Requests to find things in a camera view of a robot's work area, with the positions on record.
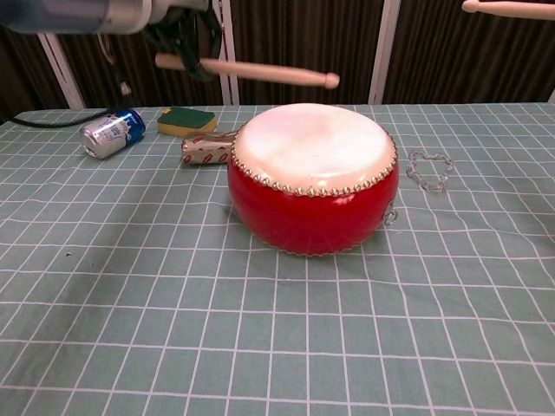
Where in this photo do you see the green checked tablecloth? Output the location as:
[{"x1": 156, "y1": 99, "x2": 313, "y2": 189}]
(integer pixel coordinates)
[{"x1": 0, "y1": 102, "x2": 555, "y2": 416}]

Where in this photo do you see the wooden drumstick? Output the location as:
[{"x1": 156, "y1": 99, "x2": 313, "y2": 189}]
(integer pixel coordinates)
[
  {"x1": 154, "y1": 52, "x2": 341, "y2": 90},
  {"x1": 461, "y1": 0, "x2": 555, "y2": 19}
]

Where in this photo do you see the green and yellow sponge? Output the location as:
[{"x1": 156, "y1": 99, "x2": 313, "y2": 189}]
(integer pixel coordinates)
[{"x1": 156, "y1": 105, "x2": 218, "y2": 140}]

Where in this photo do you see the white partition frame post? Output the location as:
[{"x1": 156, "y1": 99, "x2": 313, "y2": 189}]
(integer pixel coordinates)
[
  {"x1": 219, "y1": 0, "x2": 240, "y2": 106},
  {"x1": 369, "y1": 0, "x2": 401, "y2": 105},
  {"x1": 38, "y1": 32, "x2": 86, "y2": 109}
]

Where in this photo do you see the clear bead bracelet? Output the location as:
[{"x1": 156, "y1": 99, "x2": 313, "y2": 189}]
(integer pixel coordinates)
[{"x1": 406, "y1": 149, "x2": 454, "y2": 194}]

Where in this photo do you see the blue and silver drink can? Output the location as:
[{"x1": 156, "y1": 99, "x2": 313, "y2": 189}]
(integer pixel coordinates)
[{"x1": 80, "y1": 107, "x2": 147, "y2": 159}]

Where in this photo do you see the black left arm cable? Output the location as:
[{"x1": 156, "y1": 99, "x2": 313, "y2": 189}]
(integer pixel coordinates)
[{"x1": 10, "y1": 32, "x2": 134, "y2": 129}]

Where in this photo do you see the silver foil packet red print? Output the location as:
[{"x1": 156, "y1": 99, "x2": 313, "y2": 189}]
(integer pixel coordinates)
[{"x1": 180, "y1": 129, "x2": 239, "y2": 167}]

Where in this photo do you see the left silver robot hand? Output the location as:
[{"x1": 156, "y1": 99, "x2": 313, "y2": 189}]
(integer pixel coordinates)
[{"x1": 145, "y1": 0, "x2": 225, "y2": 81}]

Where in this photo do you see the red drum with white skin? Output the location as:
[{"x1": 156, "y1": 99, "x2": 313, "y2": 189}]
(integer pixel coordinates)
[{"x1": 226, "y1": 102, "x2": 398, "y2": 257}]

